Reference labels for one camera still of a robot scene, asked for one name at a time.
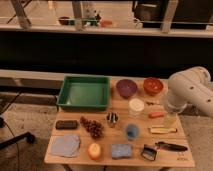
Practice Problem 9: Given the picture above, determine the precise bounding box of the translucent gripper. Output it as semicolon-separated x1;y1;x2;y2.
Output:
162;97;177;128

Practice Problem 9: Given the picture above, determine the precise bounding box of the black rectangular eraser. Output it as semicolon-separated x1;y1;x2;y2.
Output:
56;120;78;130

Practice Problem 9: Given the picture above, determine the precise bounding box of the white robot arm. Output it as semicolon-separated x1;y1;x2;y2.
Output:
162;67;213;128

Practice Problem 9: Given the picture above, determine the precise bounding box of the red-orange bowl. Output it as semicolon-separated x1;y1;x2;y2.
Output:
143;77;164;96

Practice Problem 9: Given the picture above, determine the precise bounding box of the purple bowl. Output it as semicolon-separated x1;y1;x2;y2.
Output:
116;79;138;98

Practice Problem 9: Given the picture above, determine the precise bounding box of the orange sausage toy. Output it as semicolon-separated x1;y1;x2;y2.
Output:
148;112;164;119

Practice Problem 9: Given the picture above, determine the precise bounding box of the small thin utensil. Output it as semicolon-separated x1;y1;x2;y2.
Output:
145;101;161;106

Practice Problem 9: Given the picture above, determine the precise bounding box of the blue plastic cup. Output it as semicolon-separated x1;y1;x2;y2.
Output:
125;124;139;141

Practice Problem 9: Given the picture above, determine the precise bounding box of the small metal clip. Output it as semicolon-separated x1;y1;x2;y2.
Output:
107;113;118;128

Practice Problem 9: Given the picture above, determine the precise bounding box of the blue sponge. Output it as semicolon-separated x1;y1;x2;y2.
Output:
111;144;132;159

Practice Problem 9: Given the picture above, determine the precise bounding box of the bunch of dark grapes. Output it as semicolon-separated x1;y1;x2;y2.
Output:
80;117;103;139

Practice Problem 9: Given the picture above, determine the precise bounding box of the yellow orange fruit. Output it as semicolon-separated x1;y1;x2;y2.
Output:
88;143;101;160

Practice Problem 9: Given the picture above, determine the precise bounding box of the green plastic tray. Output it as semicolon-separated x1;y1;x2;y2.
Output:
57;76;110;110

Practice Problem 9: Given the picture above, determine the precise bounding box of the grey-blue cloth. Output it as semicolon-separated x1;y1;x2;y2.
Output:
50;134;80;158

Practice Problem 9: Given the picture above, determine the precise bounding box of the black chair base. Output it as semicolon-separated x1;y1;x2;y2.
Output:
0;116;36;150

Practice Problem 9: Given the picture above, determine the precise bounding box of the black handled peeler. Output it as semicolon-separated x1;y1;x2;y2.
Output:
155;141;188;152

